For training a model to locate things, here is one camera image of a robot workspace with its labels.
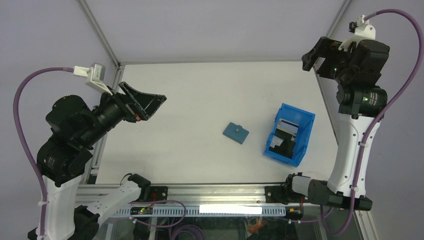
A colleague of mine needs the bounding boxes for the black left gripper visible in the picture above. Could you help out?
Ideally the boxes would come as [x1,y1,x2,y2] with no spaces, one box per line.
[81,79,168,146]

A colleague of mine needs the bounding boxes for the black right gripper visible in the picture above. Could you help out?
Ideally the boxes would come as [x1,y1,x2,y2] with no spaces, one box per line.
[302,36,356,85]

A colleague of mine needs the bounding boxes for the blue plastic bin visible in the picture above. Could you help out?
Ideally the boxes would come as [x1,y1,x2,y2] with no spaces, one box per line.
[263,103,316,167]

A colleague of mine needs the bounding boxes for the teal leather card holder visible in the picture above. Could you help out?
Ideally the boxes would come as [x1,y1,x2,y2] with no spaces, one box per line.
[222,122,250,145]

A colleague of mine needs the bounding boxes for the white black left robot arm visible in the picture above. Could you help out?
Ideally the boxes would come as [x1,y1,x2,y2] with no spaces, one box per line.
[27,82,167,240]

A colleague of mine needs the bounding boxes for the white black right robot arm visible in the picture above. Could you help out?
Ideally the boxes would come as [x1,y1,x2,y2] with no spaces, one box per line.
[281,36,390,211]

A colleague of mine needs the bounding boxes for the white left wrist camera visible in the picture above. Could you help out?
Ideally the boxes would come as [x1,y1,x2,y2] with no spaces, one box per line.
[72,62,113,95]

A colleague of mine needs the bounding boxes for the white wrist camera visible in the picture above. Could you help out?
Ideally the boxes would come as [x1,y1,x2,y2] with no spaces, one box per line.
[338,15,376,52]
[72,62,113,95]

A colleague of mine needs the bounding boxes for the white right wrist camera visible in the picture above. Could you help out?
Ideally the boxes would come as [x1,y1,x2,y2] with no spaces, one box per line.
[338,15,376,52]

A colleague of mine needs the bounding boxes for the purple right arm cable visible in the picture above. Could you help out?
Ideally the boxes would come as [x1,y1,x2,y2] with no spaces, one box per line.
[274,8,424,237]

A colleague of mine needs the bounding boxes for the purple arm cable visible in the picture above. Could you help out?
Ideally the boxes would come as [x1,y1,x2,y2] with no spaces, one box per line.
[274,8,424,237]
[13,67,206,240]

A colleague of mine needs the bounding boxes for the aluminium front mounting rail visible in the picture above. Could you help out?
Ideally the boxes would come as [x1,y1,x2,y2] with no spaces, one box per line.
[68,183,368,207]

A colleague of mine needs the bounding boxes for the white slotted cable duct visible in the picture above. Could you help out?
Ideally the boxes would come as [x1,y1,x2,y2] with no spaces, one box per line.
[112,204,286,218]

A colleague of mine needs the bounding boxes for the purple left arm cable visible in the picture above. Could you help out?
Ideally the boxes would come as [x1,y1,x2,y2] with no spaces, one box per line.
[13,67,206,240]

